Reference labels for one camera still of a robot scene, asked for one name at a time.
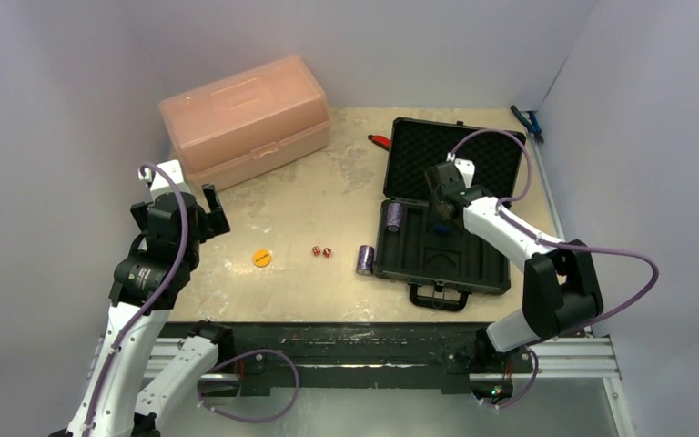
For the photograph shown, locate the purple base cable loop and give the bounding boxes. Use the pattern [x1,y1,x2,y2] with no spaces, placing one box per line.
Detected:
[195,350,301,424]

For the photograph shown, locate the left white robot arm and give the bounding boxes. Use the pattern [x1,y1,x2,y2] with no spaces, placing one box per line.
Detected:
[58,184,235,436]

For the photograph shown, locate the purple poker chip stack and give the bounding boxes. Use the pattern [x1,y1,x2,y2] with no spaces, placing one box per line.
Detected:
[385,202,403,232]

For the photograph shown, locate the aluminium extrusion rail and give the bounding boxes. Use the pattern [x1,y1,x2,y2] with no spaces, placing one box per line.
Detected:
[521,111,637,437]

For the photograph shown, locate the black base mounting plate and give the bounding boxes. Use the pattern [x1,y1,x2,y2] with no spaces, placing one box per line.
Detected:
[159,321,586,400]

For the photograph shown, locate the black foam-lined carry case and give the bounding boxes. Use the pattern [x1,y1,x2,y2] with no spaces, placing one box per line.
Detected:
[373,117,527,313]

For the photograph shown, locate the pink plastic storage box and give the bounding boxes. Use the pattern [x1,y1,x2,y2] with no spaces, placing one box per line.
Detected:
[159,56,332,189]

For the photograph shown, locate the yellow big blind button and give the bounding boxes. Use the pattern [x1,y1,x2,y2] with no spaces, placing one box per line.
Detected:
[252,249,272,268]

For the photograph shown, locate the red-handled tool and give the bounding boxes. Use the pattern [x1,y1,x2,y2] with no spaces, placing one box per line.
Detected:
[367,135,391,150]

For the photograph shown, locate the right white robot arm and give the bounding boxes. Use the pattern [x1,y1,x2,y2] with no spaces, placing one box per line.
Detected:
[425,162,603,371]

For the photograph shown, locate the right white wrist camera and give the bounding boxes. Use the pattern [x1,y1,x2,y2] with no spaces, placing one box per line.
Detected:
[447,153,476,188]

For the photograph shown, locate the blue-handled pliers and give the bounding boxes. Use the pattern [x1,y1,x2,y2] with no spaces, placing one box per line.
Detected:
[510,105,544,143]

